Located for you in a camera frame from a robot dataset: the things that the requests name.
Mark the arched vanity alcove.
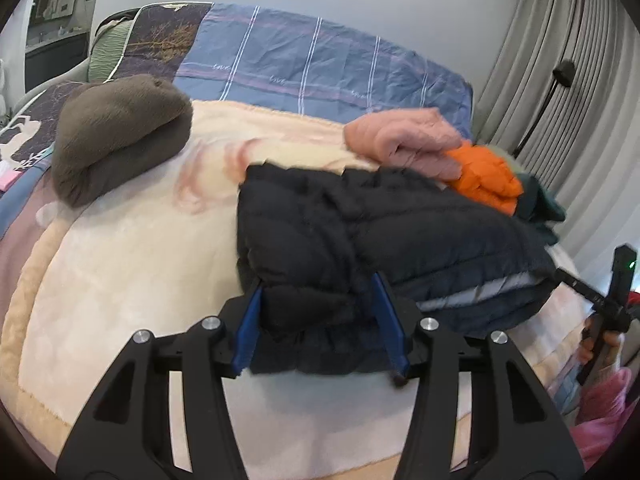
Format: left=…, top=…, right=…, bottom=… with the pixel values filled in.
left=24, top=0, right=108, bottom=95

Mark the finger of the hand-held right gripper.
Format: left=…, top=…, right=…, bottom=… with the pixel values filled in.
left=550, top=267, right=608, bottom=307

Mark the orange puffer jacket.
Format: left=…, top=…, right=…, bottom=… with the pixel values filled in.
left=445, top=140, right=525, bottom=216

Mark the black puffer jacket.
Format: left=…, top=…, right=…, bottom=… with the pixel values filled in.
left=235, top=162, right=558, bottom=376

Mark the green quilted pillow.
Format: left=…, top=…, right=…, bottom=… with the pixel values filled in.
left=87, top=12, right=138, bottom=83

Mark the person's right forearm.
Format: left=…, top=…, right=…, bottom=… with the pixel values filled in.
left=572, top=332, right=640, bottom=467

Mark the person's right hand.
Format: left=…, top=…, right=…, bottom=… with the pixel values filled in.
left=579, top=312, right=626, bottom=367

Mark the brown fleece garment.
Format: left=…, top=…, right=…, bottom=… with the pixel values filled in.
left=51, top=74, right=195, bottom=208

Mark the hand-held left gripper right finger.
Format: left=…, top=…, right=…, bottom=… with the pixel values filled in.
left=370, top=272, right=586, bottom=480

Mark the cream plush blanket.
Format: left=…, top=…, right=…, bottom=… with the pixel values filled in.
left=0, top=100, right=601, bottom=480

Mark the dark teal garment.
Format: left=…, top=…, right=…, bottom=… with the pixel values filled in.
left=515, top=172, right=568, bottom=246

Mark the blue plaid duvet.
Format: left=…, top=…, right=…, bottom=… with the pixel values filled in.
left=172, top=2, right=473, bottom=138

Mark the grey pleated curtain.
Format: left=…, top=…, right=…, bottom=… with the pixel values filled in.
left=472, top=0, right=640, bottom=291

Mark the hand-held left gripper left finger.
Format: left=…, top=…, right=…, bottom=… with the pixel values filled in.
left=55, top=285, right=263, bottom=480

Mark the dark branch print bedspread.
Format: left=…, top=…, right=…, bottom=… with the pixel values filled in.
left=0, top=2, right=213, bottom=286

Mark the black floor lamp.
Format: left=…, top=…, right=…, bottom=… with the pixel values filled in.
left=512, top=60, right=576, bottom=158

